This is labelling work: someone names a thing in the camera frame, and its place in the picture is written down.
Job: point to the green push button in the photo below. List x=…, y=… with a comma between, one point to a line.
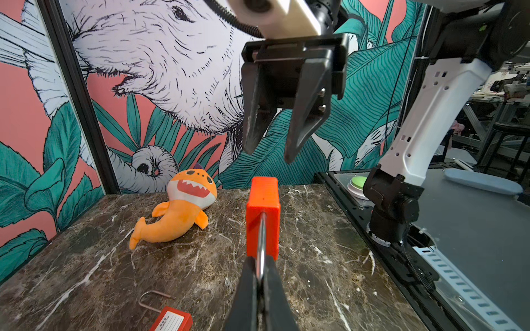
x=356, y=187

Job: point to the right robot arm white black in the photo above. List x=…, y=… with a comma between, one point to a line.
x=474, y=40

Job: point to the red padlock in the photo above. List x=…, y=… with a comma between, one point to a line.
x=263, y=222
x=169, y=319

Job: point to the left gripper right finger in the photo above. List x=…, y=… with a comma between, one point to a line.
x=276, y=311

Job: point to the orange shark plush toy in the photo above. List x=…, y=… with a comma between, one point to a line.
x=190, y=192

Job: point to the black mounting rail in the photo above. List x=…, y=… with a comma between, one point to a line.
x=430, y=307

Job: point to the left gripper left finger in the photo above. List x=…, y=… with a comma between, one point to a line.
x=243, y=314

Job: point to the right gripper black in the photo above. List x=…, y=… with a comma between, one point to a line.
x=297, y=73

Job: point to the white slotted cable duct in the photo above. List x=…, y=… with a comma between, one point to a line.
x=470, y=303

